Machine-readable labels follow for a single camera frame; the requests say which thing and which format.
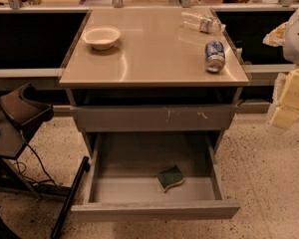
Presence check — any grey drawer cabinet counter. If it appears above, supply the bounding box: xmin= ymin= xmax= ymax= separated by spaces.
xmin=60 ymin=7 xmax=249 ymax=150

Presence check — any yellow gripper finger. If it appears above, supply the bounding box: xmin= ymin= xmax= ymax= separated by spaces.
xmin=278 ymin=68 xmax=299 ymax=113
xmin=269 ymin=107 xmax=299 ymax=129

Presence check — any grey open middle drawer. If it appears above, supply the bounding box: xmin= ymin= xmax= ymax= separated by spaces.
xmin=72 ymin=131 xmax=240 ymax=222

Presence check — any clear plastic water bottle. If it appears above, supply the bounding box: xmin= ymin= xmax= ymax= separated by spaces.
xmin=181 ymin=11 xmax=225 ymax=34

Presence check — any black cable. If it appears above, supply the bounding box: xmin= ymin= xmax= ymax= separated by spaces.
xmin=14 ymin=129 xmax=63 ymax=187

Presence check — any blue soda can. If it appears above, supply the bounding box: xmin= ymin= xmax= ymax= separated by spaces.
xmin=205 ymin=41 xmax=225 ymax=73

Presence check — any green yellow sponge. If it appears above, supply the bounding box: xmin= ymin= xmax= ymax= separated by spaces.
xmin=156 ymin=165 xmax=184 ymax=192

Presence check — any black metal bar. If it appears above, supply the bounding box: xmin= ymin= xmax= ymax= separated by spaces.
xmin=50 ymin=156 xmax=90 ymax=239

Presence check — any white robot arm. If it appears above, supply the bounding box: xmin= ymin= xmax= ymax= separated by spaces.
xmin=263 ymin=8 xmax=299 ymax=134

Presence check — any white bowl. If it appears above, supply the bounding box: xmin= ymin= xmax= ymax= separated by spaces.
xmin=82 ymin=26 xmax=121 ymax=50

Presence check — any grey closed top drawer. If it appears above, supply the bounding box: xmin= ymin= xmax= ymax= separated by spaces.
xmin=71 ymin=105 xmax=236 ymax=132

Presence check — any black tray stand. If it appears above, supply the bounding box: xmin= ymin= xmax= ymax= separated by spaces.
xmin=0 ymin=83 xmax=71 ymax=199

